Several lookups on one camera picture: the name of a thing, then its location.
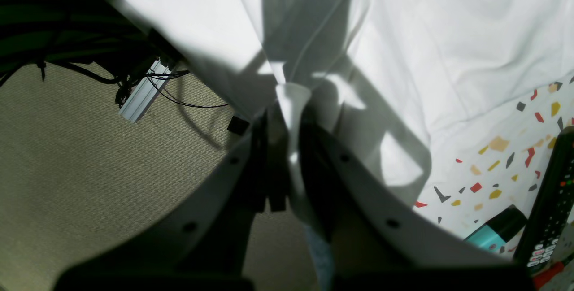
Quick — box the blue highlighter marker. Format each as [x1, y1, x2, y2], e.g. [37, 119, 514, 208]
[465, 205, 527, 253]

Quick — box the terrazzo patterned tablecloth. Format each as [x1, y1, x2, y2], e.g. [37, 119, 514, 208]
[413, 76, 574, 239]

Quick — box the small orange clip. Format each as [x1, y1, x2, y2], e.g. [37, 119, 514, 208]
[532, 262, 565, 291]

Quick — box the black remote control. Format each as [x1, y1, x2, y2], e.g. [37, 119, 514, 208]
[514, 126, 574, 275]

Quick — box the white T-shirt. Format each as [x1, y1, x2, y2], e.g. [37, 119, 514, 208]
[72, 0, 574, 291]

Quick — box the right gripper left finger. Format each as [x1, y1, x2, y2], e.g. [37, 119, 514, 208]
[54, 103, 287, 291]

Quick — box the aluminium rail bar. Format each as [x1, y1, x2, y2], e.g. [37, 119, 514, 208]
[118, 60, 175, 123]

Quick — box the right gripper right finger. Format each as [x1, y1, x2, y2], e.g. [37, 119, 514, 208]
[299, 107, 535, 291]

